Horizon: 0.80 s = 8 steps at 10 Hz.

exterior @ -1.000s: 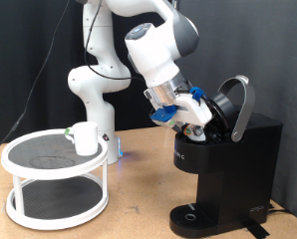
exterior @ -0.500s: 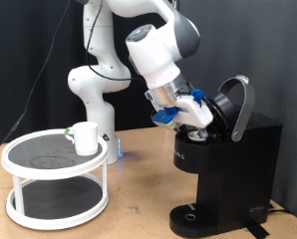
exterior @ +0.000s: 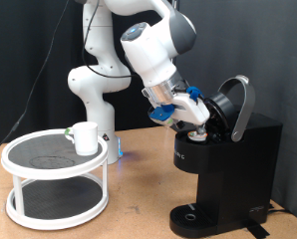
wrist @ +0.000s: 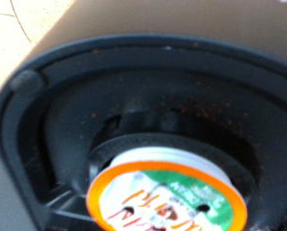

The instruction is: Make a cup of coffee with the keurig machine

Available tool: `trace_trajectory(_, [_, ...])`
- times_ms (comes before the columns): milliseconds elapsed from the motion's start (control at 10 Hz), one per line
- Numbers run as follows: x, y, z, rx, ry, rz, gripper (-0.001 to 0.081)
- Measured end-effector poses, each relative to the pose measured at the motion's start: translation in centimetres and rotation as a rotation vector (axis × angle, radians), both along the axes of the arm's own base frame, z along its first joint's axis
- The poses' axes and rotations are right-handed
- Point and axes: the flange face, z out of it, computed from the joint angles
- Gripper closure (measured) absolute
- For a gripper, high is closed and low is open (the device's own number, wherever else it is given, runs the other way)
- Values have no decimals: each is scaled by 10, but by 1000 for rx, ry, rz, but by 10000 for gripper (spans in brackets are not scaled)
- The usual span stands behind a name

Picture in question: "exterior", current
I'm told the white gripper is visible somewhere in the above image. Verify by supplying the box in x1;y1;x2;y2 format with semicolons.
169;92;212;134

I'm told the silver Keurig lid handle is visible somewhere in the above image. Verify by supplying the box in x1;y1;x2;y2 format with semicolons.
217;75;256;143

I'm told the white ceramic mug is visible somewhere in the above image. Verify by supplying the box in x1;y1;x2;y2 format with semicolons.
64;120;100;157

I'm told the black Keurig coffee machine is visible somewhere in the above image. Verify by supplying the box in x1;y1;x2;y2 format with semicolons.
168;92;284;239

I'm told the silver vertical pole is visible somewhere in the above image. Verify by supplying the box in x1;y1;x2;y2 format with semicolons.
164;0;179;127

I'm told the grey partition board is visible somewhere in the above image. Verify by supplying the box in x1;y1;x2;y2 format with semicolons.
167;0;297;225

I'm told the black tape strip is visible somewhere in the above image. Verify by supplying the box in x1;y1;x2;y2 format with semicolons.
243;218;271;239

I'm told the white two-tier turntable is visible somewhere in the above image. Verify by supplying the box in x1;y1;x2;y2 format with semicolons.
0;128;110;231

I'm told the black backdrop curtain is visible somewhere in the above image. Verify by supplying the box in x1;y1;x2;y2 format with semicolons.
0;0;173;144

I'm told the blue cable clip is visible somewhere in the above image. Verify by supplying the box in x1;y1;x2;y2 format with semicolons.
185;86;205;103

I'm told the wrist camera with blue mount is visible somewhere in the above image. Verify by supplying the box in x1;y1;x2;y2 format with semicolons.
147;104;176;129

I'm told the black power cord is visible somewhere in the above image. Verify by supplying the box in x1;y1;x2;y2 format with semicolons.
267;203;292;215

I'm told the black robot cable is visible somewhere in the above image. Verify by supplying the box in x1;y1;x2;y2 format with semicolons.
0;0;134;159

